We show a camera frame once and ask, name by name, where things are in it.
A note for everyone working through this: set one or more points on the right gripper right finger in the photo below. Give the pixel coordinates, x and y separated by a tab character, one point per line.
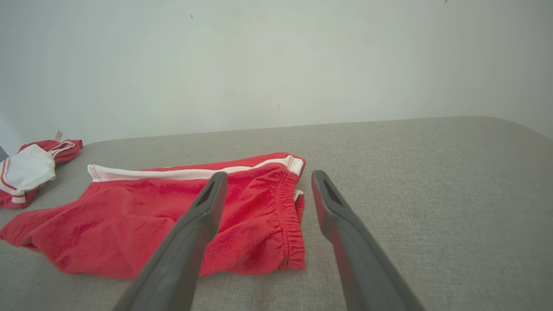
358	259

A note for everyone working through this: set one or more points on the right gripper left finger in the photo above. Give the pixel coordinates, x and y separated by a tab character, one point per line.
181	250

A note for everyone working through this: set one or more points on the red shorts with white stripe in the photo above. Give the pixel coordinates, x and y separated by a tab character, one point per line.
129	216

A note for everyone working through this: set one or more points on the red and white jersey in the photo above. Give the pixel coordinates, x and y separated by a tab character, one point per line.
30	170

